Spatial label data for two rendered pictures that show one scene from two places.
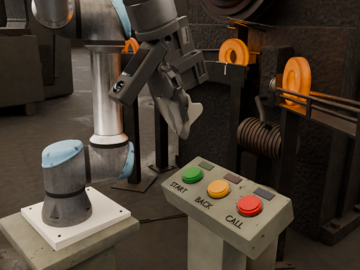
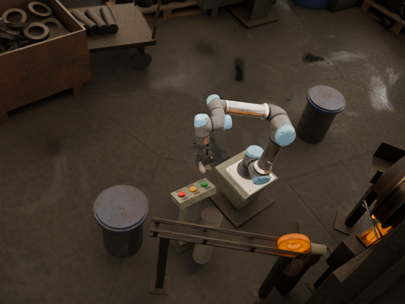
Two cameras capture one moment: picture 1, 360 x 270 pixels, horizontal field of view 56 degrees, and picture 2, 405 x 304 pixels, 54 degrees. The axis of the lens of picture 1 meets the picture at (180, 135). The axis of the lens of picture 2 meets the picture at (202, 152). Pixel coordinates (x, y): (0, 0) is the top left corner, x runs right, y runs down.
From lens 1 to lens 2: 2.15 m
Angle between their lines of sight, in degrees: 74
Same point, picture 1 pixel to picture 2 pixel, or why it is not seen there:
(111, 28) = (272, 135)
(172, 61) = (201, 152)
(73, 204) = (241, 168)
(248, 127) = not seen: hidden behind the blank
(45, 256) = (222, 167)
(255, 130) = not seen: hidden behind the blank
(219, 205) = (186, 189)
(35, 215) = not seen: hidden behind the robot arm
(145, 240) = (278, 225)
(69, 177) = (245, 160)
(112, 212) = (249, 187)
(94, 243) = (229, 182)
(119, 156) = (254, 174)
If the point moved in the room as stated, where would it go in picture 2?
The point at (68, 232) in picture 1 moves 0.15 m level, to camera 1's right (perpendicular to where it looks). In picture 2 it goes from (232, 172) to (232, 189)
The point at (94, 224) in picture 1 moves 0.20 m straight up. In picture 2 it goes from (238, 180) to (244, 162)
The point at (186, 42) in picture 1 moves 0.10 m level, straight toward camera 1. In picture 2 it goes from (204, 152) to (185, 149)
